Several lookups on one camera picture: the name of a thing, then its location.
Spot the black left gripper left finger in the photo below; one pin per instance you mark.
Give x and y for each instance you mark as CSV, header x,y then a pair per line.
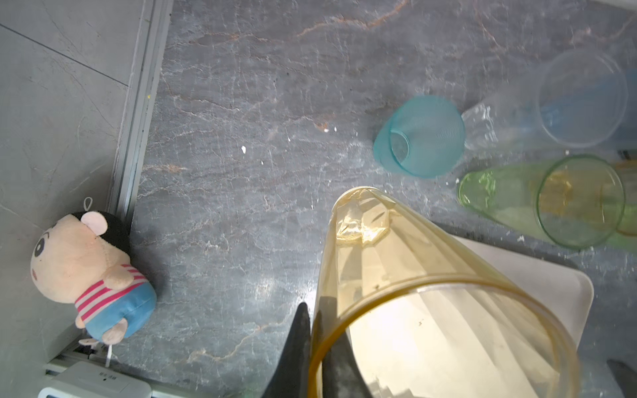
x,y
290,379

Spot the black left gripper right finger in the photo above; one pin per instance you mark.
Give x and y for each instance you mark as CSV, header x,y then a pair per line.
x,y
625,376

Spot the beige plastic tray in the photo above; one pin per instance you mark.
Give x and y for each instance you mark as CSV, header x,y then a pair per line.
x,y
567,292

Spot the tall amber plastic cup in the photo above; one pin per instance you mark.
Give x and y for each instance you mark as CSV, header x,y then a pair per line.
x,y
404,309

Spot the tall green plastic cup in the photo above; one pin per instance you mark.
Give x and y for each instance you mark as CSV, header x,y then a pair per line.
x,y
575,202

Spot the clear plastic cup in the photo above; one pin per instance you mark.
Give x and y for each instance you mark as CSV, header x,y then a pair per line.
x,y
509,119

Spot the short amber plastic cup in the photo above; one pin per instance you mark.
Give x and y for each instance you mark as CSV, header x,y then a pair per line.
x,y
629,199

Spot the white digital timer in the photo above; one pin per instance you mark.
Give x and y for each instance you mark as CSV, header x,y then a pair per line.
x,y
90,380

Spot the pink boy plush doll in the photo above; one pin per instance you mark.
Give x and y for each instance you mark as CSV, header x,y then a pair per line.
x,y
84,260

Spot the teal plastic cup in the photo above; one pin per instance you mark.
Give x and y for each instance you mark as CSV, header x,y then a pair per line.
x,y
424,138

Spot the blue plastic cup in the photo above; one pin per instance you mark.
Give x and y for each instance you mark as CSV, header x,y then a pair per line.
x,y
600,114

